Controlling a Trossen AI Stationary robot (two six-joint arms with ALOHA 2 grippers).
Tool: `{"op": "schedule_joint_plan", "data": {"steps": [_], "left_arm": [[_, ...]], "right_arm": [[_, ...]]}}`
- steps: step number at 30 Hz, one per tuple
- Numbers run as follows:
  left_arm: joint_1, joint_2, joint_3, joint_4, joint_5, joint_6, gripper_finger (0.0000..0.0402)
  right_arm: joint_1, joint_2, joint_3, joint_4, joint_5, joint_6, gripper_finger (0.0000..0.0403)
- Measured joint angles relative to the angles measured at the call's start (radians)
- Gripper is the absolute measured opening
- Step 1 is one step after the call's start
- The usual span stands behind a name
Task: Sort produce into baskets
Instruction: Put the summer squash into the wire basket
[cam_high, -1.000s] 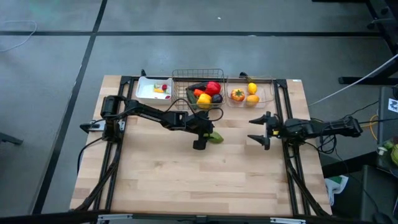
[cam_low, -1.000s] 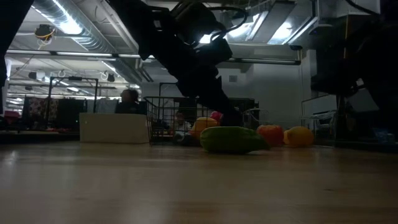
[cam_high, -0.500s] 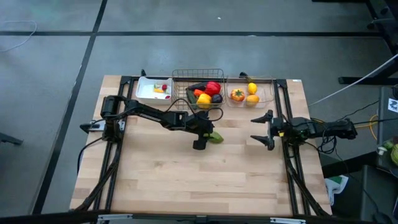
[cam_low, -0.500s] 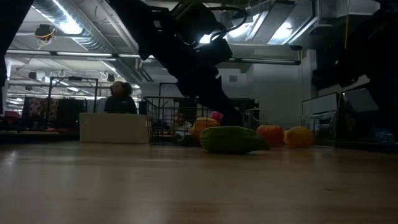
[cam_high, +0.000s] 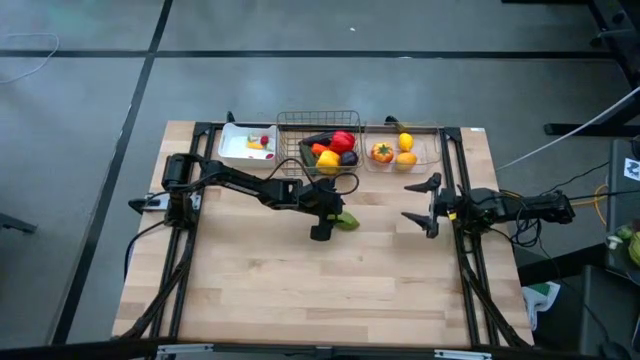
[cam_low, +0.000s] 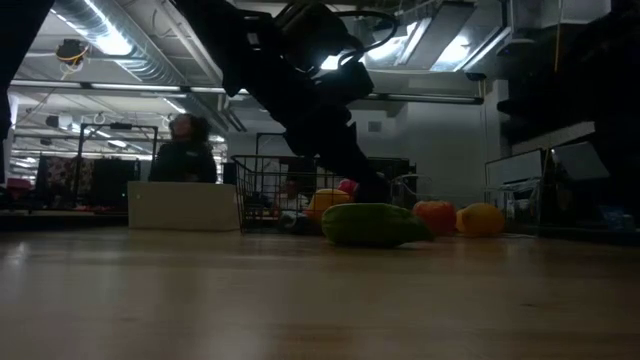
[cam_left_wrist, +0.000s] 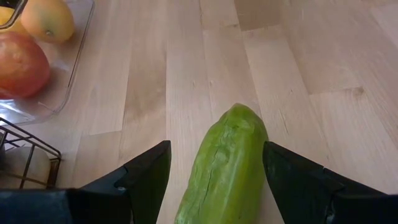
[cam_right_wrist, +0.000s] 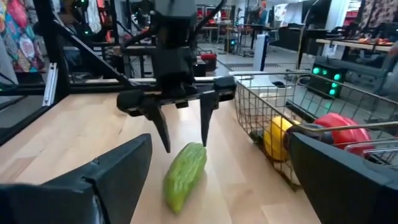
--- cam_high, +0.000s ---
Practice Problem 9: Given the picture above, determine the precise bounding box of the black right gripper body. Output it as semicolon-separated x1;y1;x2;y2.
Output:
426;187;459;239

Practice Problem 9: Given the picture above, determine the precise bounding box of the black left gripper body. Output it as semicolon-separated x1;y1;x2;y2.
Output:
299;183;346;242

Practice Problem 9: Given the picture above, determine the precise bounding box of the light green squash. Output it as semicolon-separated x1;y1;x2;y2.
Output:
333;210;361;232

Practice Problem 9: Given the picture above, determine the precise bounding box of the orange fruit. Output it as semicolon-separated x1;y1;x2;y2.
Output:
394;151;419;172

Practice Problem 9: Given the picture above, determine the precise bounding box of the yellow bell pepper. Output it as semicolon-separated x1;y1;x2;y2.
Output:
315;149;342;175

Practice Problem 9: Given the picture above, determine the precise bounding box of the dark green cucumber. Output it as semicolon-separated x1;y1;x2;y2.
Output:
298;142;321;174

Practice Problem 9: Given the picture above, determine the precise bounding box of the orange bell pepper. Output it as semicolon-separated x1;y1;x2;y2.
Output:
370;141;396;165

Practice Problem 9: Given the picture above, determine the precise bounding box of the red bell pepper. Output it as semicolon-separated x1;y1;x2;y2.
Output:
328;130;357;155

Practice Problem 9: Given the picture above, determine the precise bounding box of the purple eggplant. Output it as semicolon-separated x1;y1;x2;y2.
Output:
301;131;337;148

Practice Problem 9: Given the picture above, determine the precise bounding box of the green spare produce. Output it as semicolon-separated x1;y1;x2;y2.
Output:
607;219;640;266

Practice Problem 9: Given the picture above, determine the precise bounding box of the clear plastic container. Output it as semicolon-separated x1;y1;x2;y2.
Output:
362;121;442;175

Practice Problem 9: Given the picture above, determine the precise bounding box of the white plastic bin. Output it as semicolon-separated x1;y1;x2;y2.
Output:
218;122;279;170

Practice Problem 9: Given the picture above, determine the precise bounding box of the white green bag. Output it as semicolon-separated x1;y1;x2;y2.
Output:
522;281;562;331

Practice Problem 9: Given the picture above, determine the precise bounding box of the black metal stand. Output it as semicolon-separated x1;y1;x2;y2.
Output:
502;0;640;139

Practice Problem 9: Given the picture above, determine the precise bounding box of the grey cabinet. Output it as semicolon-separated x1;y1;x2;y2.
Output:
604;137;640;274

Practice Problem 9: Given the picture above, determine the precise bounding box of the black furniture foot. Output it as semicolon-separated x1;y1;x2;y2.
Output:
0;212;39;235

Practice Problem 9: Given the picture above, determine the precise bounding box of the black aluminium table frame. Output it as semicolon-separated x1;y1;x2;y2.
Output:
112;119;534;360

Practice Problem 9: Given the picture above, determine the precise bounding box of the wire mesh basket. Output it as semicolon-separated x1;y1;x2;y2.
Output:
276;109;364;177

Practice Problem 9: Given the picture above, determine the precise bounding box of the long white cable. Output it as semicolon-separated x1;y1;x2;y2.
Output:
494;84;640;172

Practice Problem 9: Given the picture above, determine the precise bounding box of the silver bracket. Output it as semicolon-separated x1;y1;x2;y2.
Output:
433;349;494;360
157;343;215;356

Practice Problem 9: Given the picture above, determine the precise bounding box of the yellow cable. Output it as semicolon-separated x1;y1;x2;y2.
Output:
499;183;609;227

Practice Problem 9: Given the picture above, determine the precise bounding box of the white floor cable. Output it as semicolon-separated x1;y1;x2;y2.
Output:
0;32;60;85

